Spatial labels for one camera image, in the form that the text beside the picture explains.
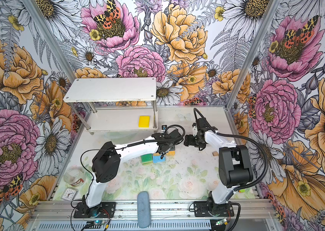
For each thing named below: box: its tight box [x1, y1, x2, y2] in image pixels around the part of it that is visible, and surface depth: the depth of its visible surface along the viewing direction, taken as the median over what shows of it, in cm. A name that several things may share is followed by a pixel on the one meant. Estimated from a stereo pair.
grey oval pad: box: [137, 190, 151, 229], surface depth 73 cm
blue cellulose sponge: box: [152, 154, 166, 164], surface depth 91 cm
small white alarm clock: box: [60, 187, 79, 202], surface depth 79 cm
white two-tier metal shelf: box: [62, 77, 159, 135], surface depth 90 cm
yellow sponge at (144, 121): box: [138, 115, 151, 129], surface depth 105 cm
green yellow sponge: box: [140, 153, 153, 166], surface depth 91 cm
